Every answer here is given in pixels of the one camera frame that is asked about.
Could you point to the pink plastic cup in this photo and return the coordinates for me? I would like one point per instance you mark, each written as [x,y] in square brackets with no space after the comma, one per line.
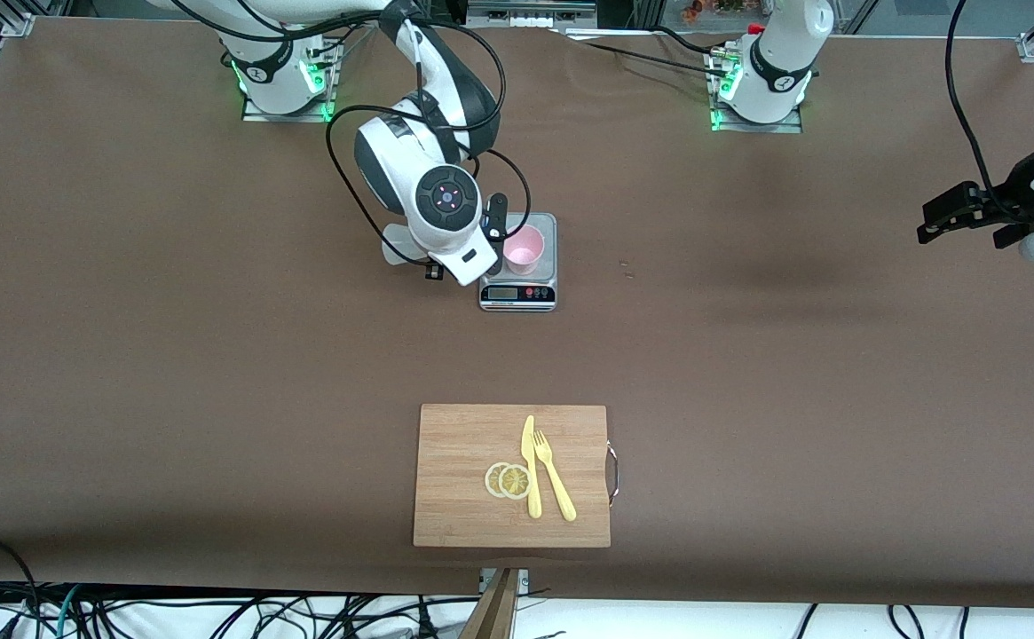
[524,253]

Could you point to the yellow plastic knife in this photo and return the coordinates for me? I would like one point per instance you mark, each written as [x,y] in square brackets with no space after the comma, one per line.
[529,444]

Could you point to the lemon slice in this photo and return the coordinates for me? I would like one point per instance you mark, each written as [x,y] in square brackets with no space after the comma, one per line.
[492,480]
[515,482]

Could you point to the brown table cover sheet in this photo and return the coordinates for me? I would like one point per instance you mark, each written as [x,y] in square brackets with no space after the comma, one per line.
[215,399]

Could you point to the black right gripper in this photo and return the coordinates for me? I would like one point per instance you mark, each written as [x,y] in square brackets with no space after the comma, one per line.
[496,218]

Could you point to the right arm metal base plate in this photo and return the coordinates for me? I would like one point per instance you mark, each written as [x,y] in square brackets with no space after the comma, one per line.
[303,116]

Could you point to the white power strip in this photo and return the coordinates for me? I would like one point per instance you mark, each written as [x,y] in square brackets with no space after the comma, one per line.
[530,16]

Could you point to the yellow plastic fork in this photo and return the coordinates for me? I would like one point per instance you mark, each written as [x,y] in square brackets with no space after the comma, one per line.
[557,488]

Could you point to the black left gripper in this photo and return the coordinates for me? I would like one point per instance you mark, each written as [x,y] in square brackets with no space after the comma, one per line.
[1011,201]

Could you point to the wooden beam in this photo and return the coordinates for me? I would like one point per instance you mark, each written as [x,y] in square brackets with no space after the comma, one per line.
[494,612]

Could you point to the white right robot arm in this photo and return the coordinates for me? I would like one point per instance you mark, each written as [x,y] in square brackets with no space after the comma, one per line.
[428,177]

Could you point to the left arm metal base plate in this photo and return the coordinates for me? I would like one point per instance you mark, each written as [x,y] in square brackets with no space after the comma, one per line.
[783,128]

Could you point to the bamboo cutting board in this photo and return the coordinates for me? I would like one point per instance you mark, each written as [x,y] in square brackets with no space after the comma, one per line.
[463,461]

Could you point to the small metal bracket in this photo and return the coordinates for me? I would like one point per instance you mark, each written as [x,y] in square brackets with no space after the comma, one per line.
[524,579]

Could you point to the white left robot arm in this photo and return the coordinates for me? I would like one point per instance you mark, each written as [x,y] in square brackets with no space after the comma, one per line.
[774,62]

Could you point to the silver digital kitchen scale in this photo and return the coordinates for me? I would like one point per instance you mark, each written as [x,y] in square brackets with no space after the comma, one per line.
[521,293]

